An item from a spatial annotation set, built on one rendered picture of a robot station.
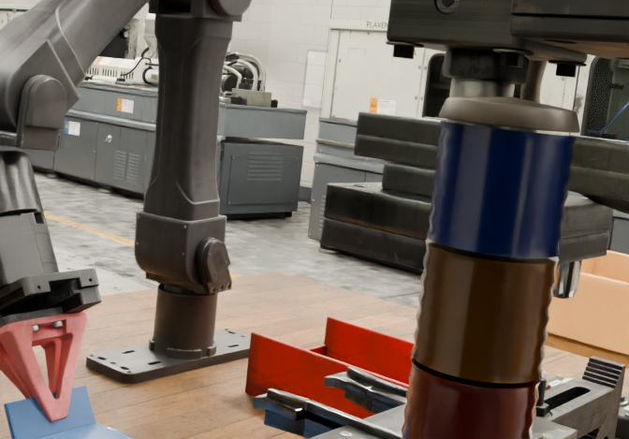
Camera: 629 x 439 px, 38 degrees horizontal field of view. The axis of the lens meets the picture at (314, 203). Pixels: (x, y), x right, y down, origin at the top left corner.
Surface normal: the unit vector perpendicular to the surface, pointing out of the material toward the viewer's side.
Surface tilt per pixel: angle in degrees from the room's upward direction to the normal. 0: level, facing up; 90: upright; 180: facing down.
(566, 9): 90
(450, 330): 76
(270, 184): 90
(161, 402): 0
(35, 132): 90
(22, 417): 60
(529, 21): 90
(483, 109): 72
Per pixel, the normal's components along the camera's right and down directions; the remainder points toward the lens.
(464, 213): -0.59, 0.28
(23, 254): 0.72, -0.35
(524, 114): 0.05, -0.19
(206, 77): 0.82, 0.25
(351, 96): -0.68, 0.02
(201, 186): 0.83, -0.02
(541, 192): 0.42, -0.08
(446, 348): -0.54, -0.20
